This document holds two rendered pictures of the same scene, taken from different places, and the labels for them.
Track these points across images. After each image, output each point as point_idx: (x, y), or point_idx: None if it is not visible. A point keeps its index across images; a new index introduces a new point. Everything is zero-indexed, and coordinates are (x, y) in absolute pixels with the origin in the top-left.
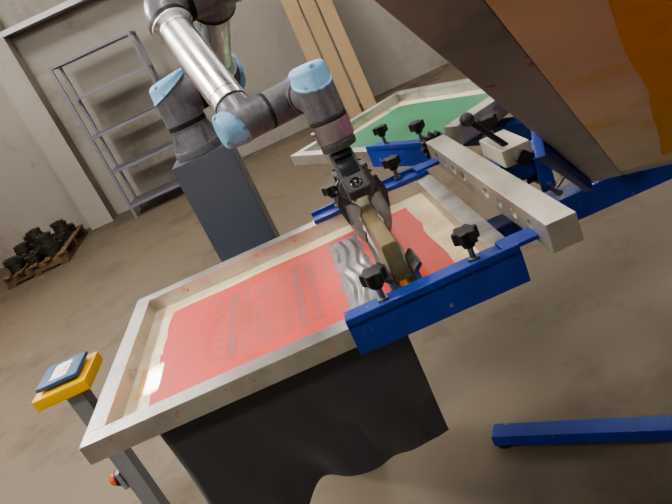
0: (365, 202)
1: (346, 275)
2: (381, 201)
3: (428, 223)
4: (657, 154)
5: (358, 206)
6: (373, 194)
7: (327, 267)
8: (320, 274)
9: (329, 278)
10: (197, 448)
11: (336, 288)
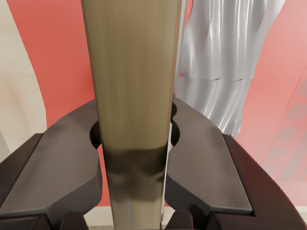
0: (127, 217)
1: (248, 50)
2: (50, 157)
3: (34, 124)
4: None
5: (171, 178)
6: (55, 209)
7: (251, 131)
8: (273, 117)
9: (273, 82)
10: None
11: (292, 11)
